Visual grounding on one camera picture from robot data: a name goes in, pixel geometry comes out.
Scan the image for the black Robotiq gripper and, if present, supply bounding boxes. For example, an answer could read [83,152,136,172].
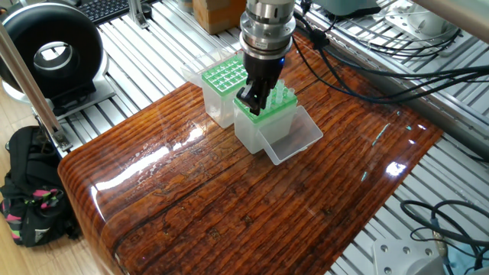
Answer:
[235,44,294,117]

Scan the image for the green rack clear tip box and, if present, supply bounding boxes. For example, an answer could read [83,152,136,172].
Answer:
[182,55,257,129]
[232,80,325,166]

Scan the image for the brown cardboard box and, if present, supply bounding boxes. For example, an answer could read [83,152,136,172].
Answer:
[191,0,245,36]

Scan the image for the glossy wooden table board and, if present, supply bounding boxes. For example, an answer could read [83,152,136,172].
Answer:
[57,19,445,275]

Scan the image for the dark flat device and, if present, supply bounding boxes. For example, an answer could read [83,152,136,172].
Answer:
[329,0,383,20]

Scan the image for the black keyboard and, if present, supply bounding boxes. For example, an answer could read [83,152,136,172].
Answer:
[76,0,132,24]

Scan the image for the perforated silver metal plate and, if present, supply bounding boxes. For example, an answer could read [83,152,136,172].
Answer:
[382,0,459,39]

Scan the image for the black backpack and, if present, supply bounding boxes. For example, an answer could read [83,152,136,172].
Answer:
[0,125,83,249]

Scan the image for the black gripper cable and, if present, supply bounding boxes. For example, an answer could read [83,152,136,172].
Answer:
[290,0,489,100]
[302,0,489,66]

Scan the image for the short aluminium post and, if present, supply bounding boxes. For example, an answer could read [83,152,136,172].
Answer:
[128,0,154,28]

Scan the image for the black round ring device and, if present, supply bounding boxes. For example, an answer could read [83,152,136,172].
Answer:
[0,2,105,117]

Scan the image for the black floor cable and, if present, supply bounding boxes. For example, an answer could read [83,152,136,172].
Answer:
[397,197,489,254]

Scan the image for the silver robot mount plate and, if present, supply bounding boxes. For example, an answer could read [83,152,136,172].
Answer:
[372,237,448,275]

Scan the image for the aluminium frame post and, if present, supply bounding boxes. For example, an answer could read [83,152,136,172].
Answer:
[0,27,71,157]

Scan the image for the beige frame beam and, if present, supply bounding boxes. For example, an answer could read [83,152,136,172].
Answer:
[424,0,489,39]

